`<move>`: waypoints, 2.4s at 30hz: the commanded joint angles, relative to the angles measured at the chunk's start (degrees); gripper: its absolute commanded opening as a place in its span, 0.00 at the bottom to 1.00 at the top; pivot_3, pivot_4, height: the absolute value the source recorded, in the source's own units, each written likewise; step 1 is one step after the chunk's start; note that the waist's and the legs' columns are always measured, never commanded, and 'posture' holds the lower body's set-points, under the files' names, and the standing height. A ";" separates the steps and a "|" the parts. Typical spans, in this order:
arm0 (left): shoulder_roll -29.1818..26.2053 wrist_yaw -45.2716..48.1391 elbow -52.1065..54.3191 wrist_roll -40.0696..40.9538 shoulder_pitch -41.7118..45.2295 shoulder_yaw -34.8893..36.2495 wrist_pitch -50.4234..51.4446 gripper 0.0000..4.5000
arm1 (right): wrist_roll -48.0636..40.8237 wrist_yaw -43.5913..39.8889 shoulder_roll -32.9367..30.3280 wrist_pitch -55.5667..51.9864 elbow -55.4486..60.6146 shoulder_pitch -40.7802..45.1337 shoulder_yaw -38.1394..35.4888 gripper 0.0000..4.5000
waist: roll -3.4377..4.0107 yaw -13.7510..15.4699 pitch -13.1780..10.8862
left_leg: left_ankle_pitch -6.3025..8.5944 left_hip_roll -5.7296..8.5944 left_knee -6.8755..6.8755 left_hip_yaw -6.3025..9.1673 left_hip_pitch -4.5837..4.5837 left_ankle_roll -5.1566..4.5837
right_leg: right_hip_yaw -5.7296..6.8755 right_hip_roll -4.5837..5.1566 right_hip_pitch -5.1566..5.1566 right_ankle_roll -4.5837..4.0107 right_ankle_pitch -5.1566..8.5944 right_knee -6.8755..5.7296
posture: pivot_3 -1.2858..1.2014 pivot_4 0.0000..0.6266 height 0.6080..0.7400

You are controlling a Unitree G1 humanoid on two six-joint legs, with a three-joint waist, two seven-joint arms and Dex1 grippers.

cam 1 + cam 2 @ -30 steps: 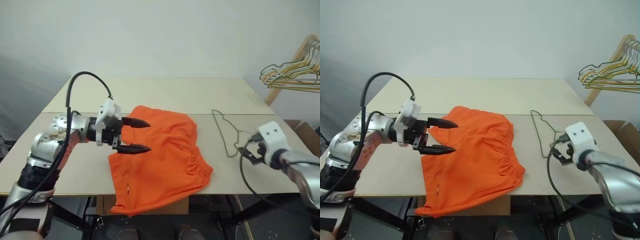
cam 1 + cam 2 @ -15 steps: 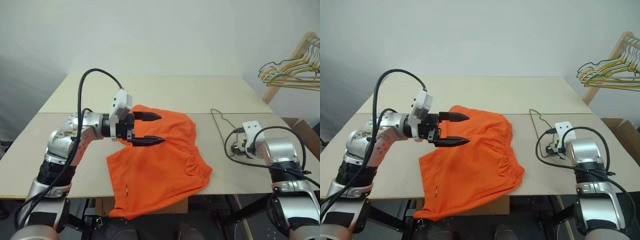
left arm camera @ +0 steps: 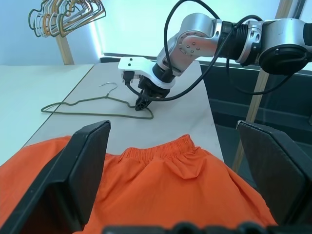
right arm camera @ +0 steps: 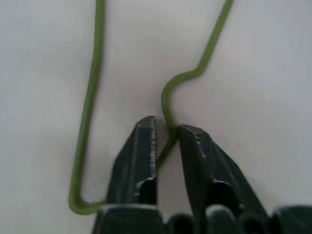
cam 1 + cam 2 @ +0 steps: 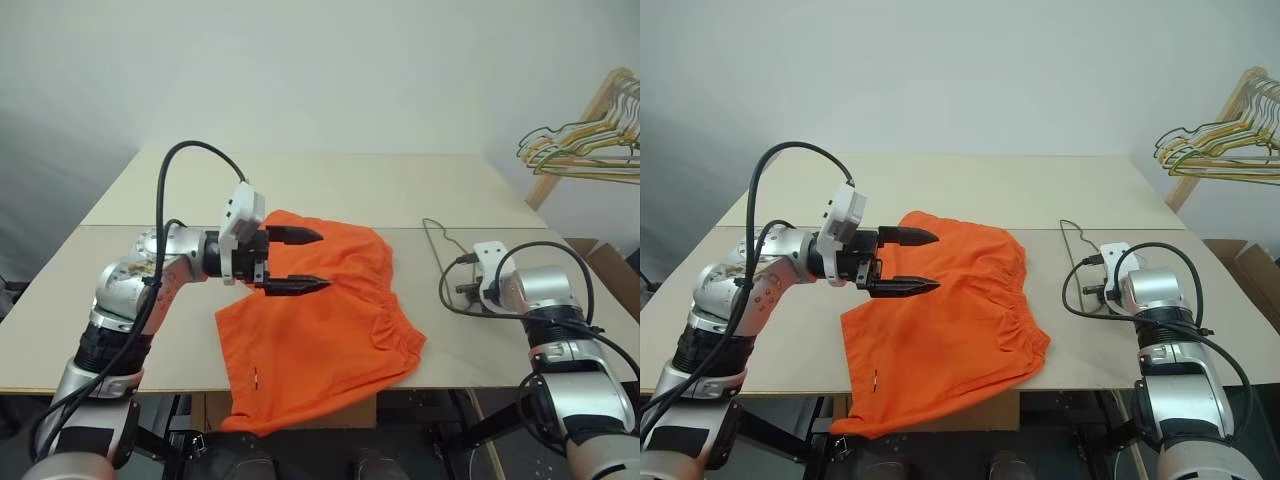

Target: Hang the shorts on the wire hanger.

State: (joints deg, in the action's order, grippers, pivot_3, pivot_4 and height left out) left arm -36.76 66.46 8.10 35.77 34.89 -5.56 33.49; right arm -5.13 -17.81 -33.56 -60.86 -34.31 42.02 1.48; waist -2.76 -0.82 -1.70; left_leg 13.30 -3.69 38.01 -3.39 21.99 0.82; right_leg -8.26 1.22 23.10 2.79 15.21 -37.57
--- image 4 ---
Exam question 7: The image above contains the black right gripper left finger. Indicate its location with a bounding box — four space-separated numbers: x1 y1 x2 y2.
105 116 157 206

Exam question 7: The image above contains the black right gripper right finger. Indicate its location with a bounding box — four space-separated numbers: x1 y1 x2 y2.
178 124 273 218

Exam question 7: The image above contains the green rod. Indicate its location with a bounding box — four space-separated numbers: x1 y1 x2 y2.
68 0 234 216

